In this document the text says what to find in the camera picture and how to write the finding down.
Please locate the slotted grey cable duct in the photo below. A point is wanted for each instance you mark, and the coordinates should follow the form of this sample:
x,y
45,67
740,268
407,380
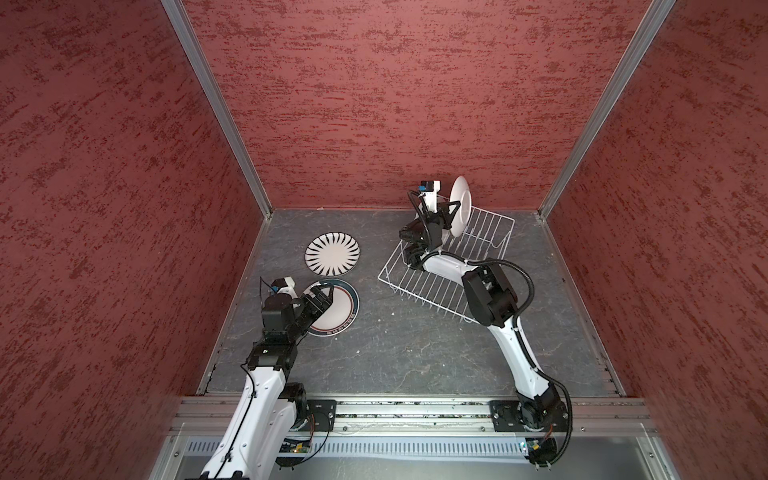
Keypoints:
x,y
492,449

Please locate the white wire dish rack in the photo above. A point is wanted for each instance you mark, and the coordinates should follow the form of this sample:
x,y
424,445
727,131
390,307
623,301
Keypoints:
x,y
439,283

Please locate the green red rimmed plate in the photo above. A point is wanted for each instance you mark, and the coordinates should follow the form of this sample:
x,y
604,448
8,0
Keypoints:
x,y
342,313

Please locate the left aluminium corner post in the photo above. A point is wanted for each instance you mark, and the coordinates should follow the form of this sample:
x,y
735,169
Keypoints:
x,y
193,50

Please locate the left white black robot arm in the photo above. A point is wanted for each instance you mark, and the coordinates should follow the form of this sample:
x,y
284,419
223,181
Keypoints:
x,y
270,406

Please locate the left base circuit board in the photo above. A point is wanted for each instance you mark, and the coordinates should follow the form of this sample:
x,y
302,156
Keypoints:
x,y
296,446

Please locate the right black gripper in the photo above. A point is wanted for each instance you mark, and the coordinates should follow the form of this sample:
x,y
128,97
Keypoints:
x,y
448,214

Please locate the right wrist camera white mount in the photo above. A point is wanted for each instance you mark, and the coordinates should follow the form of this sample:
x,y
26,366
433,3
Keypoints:
x,y
429,190

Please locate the aluminium corner post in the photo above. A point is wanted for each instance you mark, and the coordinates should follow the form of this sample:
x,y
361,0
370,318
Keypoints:
x,y
646,31
193,50

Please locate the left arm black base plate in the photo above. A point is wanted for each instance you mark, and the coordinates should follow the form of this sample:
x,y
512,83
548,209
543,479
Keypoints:
x,y
315,415

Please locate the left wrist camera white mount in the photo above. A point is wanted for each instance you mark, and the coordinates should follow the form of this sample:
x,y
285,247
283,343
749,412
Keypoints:
x,y
284,285

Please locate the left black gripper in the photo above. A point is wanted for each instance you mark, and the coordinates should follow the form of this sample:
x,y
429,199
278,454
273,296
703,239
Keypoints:
x,y
309,301

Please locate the blue striped white plate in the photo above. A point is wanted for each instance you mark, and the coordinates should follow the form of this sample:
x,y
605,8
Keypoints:
x,y
332,254

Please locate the aluminium mounting rail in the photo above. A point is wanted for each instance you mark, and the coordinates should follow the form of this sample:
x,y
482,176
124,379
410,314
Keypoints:
x,y
470,416

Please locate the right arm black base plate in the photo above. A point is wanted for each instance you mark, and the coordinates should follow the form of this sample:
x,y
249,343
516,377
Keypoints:
x,y
516,416

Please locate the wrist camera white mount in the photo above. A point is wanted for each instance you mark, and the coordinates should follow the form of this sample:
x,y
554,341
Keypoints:
x,y
429,190
284,285

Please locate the right aluminium corner post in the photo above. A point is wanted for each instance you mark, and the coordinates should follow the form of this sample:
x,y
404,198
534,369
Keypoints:
x,y
646,31

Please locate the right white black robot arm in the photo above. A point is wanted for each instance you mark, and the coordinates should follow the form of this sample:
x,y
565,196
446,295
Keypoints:
x,y
497,292

